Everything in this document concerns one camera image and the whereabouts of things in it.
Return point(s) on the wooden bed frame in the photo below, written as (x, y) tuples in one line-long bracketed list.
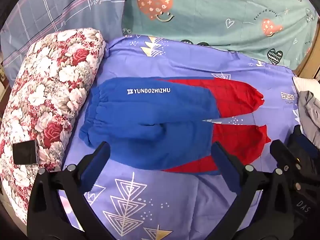
[(308, 62)]

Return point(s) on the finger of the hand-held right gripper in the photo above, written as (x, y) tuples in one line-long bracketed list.
[(285, 152), (301, 137)]

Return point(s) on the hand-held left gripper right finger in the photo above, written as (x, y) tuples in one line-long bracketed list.
[(225, 166)]

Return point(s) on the grey plaid pillow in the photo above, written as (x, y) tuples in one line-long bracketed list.
[(55, 12)]

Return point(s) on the green heart print pillow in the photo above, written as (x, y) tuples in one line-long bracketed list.
[(212, 12)]

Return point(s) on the white cloth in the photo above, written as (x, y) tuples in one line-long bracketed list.
[(303, 83)]

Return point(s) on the red floral quilt roll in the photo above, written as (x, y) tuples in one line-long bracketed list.
[(45, 92)]

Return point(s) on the grey garment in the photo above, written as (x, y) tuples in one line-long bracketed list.
[(310, 107)]

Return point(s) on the small black tag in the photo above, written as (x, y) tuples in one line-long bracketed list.
[(25, 152)]

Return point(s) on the blue and red pants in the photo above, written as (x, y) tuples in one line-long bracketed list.
[(155, 130)]

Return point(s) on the purple patterned bed sheet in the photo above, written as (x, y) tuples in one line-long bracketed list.
[(155, 200)]

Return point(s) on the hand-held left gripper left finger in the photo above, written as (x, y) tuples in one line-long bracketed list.
[(96, 165)]

